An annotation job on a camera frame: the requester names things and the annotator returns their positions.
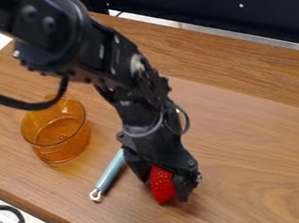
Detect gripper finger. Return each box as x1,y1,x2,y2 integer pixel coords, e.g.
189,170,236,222
170,171,205,204
123,145,160,186

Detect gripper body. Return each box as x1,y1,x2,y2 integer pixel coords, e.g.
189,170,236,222
113,112,204,189

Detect red toy strawberry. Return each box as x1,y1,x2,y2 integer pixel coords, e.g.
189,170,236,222
146,162,181,207

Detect orange clear pot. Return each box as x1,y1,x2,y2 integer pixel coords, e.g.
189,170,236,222
17,91,94,169

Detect light blue tool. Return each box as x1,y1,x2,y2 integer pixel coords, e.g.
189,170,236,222
84,148,133,205

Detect black metal frame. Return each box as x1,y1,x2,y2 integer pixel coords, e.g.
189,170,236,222
75,0,299,70

